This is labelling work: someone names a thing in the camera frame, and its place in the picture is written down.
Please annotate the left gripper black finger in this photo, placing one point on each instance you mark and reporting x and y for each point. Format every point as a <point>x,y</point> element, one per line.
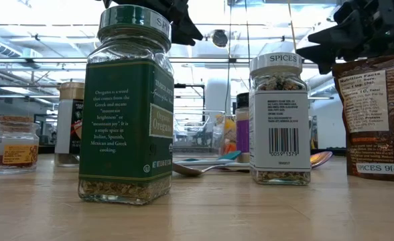
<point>181,8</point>
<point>187,31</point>

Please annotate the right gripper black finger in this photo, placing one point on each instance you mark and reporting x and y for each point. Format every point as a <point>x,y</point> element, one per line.
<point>344,31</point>
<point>322,55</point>

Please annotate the brown spice pouch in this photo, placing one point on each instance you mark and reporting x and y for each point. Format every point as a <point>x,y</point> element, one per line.
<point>378,117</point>

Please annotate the white lid spice jar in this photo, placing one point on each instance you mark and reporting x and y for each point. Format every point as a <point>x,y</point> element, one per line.
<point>280,127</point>

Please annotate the purple iridescent spoon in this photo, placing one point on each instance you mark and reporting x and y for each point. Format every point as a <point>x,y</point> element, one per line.
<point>321,159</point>

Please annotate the yellow ramen pack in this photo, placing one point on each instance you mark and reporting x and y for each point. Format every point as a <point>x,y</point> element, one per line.
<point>230,129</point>

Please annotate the green oregano spice jar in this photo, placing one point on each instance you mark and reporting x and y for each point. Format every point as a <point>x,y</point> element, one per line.
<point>123,117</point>

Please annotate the orange chicken ramen pack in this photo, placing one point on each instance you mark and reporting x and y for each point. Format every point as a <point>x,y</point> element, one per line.
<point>230,149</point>

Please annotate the tan lid spice jar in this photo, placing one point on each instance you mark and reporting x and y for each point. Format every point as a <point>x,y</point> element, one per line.
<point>66,127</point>

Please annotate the small cork lid jar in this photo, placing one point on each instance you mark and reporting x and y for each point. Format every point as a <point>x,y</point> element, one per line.
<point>12,147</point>

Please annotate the teal spoon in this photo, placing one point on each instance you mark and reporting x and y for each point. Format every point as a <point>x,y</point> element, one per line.
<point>230,155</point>

